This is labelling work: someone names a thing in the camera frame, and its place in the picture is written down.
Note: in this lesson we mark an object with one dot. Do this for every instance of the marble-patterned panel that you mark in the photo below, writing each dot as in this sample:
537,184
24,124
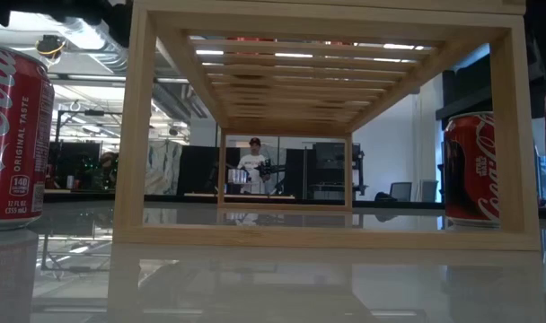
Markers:
163,168

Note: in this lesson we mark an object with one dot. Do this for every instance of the red Star Wars Coke can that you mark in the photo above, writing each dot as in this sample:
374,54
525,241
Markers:
470,179

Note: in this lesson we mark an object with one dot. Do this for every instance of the black workstation screen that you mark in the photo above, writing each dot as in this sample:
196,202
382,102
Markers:
77,161

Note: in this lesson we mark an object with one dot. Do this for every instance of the black ceiling camera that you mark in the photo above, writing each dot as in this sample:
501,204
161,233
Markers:
50,45

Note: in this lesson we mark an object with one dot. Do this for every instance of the black partition panel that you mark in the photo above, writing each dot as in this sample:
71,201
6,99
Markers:
196,170
295,172

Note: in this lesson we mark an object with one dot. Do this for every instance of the light wooden slatted shelf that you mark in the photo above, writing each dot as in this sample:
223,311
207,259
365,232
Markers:
136,134

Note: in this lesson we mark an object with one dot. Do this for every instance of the grey office chair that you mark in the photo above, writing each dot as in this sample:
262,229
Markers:
401,191

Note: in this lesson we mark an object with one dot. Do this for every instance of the red Coca-Cola Original Taste can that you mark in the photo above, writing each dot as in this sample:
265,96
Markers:
17,134

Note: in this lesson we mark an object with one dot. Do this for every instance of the black equipment rack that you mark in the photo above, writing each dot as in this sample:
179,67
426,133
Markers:
331,157

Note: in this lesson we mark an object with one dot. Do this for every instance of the person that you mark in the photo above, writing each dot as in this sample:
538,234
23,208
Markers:
254,163

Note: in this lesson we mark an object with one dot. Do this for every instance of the silver ceiling duct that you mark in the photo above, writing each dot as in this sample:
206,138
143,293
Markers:
100,45

